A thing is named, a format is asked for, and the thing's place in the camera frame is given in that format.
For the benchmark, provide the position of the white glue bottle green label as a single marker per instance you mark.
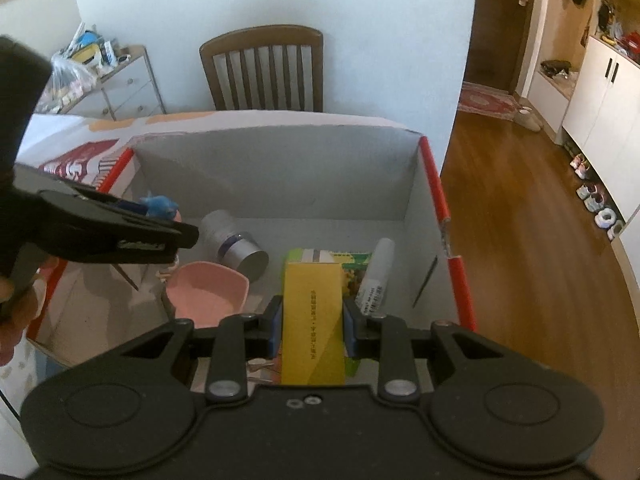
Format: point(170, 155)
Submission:
point(377, 275)

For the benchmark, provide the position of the clear plastic bag of items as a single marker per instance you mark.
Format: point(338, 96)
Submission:
point(67, 85)

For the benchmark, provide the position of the person's left hand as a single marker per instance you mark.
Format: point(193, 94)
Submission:
point(17, 325)

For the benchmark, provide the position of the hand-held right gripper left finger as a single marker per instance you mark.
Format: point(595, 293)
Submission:
point(275, 330)

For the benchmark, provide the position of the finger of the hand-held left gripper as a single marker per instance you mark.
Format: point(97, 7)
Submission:
point(100, 196)
point(165, 229)

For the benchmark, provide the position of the silver capped clear bottle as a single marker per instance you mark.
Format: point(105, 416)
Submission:
point(235, 247)

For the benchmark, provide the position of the dark shoe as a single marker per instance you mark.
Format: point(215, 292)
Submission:
point(556, 68)

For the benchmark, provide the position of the small white shoe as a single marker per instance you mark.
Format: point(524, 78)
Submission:
point(591, 197)
point(609, 225)
point(581, 166)

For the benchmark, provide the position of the blue green toy figure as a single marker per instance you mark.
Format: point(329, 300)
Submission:
point(160, 207)

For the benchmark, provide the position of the beige slipper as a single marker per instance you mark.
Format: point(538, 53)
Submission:
point(529, 120)

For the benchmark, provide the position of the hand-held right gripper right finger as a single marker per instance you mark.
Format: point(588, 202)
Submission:
point(349, 332)

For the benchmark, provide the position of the red cardboard box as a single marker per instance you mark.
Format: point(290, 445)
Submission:
point(300, 180)

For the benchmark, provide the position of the brown wooden door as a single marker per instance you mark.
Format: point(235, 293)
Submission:
point(500, 35)

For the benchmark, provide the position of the wooden chair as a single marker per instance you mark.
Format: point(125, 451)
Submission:
point(262, 60)

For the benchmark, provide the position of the white tall cabinet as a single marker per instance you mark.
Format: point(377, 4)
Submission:
point(600, 120)

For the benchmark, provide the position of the pink heart shaped container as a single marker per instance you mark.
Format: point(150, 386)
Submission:
point(207, 295)

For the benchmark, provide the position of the white drawer cabinet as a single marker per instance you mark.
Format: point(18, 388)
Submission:
point(132, 90)

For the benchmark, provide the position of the blue yellow toy figure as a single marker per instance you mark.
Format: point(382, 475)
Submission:
point(85, 46)

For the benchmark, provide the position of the white shoe bench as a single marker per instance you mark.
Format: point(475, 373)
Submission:
point(545, 100)

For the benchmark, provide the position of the red patterned rug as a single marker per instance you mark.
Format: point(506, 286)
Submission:
point(487, 102)

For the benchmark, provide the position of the yellow carton box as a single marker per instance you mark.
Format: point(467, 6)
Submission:
point(312, 320)

